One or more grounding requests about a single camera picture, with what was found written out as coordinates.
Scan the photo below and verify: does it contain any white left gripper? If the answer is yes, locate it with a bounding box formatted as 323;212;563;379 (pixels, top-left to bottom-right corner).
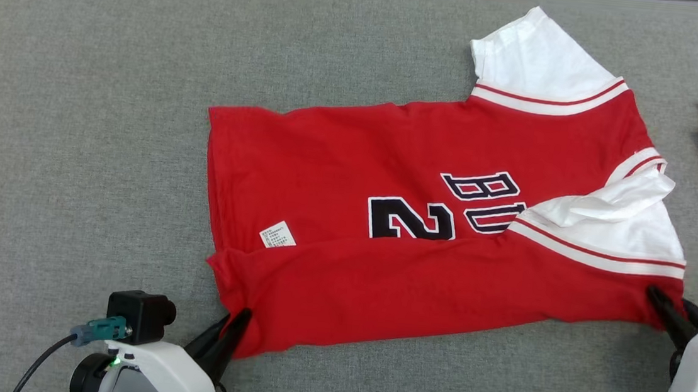
99;296;254;392

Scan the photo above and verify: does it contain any red jersey with white sleeves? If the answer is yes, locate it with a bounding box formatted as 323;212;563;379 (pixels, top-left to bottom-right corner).
186;0;698;392

